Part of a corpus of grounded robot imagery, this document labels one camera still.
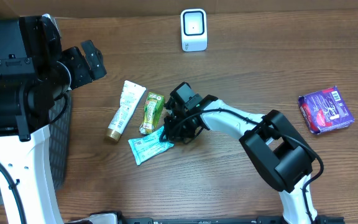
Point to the teal snack packet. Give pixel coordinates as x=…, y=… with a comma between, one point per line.
x=149, y=146

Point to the green yellow snack pouch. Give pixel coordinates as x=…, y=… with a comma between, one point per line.
x=152, y=111

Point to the grey plastic mesh basket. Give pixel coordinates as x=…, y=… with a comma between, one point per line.
x=59, y=141

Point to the white barcode scanner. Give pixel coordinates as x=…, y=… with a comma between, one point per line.
x=194, y=32

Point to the white tube with gold cap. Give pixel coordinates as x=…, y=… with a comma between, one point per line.
x=130, y=97

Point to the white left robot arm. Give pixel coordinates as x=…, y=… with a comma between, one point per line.
x=35, y=72

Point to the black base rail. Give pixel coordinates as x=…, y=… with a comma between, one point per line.
x=116, y=217

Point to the purple snack packet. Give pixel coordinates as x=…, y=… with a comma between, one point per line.
x=325, y=111

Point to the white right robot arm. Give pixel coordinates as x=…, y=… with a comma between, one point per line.
x=280, y=155

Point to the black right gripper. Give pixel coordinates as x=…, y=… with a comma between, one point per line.
x=173, y=123

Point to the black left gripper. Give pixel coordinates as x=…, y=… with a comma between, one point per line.
x=92, y=59

